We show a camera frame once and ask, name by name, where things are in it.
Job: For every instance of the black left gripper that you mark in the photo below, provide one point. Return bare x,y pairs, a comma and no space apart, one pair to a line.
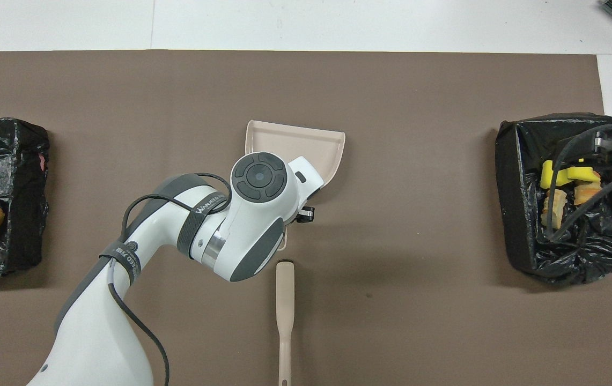
299,215

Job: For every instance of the yellow and green sponge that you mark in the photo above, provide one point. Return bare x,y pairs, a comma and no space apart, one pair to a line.
582,174

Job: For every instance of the orange striped croissant roll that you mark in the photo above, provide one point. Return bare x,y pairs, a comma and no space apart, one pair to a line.
584,192

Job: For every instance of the notched yellow sponge chunk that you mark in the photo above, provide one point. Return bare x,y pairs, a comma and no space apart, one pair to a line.
547,176

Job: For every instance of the beige plastic dustpan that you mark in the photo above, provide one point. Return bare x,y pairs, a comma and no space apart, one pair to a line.
300,145

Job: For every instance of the pale striped croissant roll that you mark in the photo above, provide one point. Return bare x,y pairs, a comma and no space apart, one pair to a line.
559,206

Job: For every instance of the beige brush with black bristles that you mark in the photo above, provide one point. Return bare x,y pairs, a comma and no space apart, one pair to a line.
285,300

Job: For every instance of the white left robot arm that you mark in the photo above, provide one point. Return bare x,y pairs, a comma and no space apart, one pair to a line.
96,332

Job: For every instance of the black bag lined bin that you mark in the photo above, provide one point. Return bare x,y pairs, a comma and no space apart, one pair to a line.
520,214
16,241

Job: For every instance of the brown table mat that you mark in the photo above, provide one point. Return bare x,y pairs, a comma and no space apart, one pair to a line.
391,321

